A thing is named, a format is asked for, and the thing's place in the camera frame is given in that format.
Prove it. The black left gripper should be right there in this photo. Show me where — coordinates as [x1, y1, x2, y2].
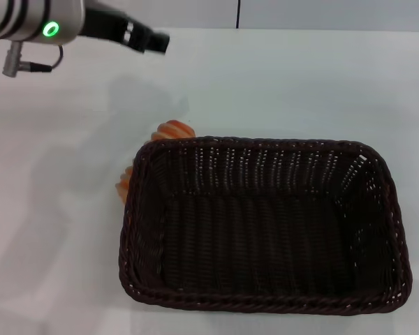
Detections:
[77, 1, 171, 57]

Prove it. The dark brown woven basket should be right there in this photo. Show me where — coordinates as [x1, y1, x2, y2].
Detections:
[117, 135, 413, 317]

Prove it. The orange ribbed spiral bread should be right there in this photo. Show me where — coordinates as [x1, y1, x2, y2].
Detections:
[114, 119, 196, 204]

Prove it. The grey angled plug connector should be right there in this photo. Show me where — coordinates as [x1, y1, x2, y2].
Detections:
[1, 40, 53, 80]

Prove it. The thin black cable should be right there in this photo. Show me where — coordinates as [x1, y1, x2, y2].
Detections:
[50, 44, 64, 68]

